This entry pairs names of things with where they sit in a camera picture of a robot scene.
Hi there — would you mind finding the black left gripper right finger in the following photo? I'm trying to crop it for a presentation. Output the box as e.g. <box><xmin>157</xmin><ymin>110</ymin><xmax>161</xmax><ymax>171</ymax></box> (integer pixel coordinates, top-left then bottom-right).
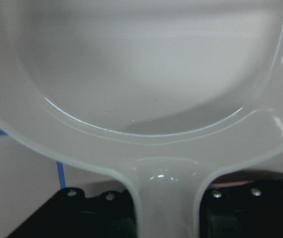
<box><xmin>199</xmin><ymin>180</ymin><xmax>283</xmax><ymax>238</ymax></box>

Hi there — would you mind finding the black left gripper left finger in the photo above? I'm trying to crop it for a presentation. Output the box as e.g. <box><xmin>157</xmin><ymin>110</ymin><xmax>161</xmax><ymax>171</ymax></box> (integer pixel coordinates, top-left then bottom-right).
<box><xmin>9</xmin><ymin>187</ymin><xmax>136</xmax><ymax>238</ymax></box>

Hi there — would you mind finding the beige plastic dustpan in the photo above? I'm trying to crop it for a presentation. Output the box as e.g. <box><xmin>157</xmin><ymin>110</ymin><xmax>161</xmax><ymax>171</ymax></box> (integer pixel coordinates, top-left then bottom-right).
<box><xmin>0</xmin><ymin>0</ymin><xmax>283</xmax><ymax>238</ymax></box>

